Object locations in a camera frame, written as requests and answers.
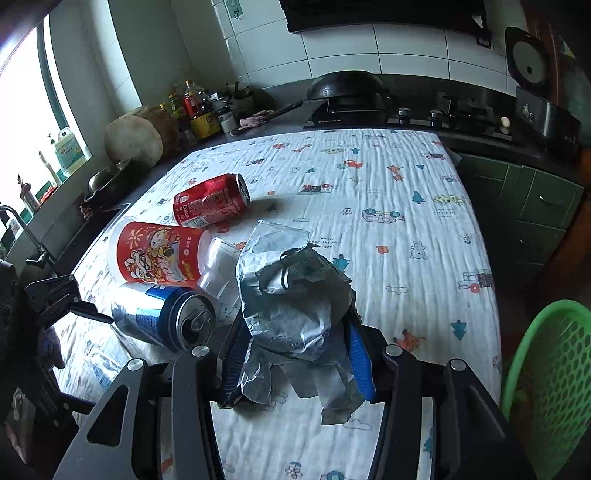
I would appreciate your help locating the green plastic basket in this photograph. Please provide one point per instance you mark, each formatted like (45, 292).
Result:
(546, 397)

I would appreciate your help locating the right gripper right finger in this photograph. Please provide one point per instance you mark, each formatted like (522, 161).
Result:
(471, 438)

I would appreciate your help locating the blue Pepsi can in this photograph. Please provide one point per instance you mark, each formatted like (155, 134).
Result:
(175, 318)

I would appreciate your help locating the steel bowl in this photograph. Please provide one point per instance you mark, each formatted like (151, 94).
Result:
(109, 184)

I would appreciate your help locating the small white jar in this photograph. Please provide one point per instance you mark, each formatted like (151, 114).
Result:
(227, 120)

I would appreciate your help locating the clear plastic cup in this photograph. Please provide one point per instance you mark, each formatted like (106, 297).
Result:
(216, 261)

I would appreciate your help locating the detergent bottle on windowsill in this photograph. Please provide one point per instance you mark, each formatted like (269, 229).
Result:
(68, 152)

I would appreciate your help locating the black range hood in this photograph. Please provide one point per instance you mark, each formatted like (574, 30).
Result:
(462, 16)

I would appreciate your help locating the yellow-label oil bottle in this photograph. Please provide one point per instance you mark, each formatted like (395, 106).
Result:
(203, 120)

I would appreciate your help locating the red Coke can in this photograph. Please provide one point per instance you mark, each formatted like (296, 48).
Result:
(212, 201)

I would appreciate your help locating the round wooden chopping board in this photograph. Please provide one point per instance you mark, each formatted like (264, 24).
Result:
(144, 135)

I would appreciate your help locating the black wok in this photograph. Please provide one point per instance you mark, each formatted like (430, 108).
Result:
(346, 98)

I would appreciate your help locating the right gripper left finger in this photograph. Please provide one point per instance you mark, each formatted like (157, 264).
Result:
(120, 438)

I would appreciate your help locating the pink cloth rag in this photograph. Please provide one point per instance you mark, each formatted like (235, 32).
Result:
(257, 119)

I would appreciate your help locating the printed white tablecloth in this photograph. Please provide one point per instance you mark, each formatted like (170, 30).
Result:
(388, 209)

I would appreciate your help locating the red cartoon paper cup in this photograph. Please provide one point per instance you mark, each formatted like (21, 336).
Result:
(155, 254)

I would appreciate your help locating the black gas stove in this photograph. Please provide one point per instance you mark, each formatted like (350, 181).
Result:
(449, 113)

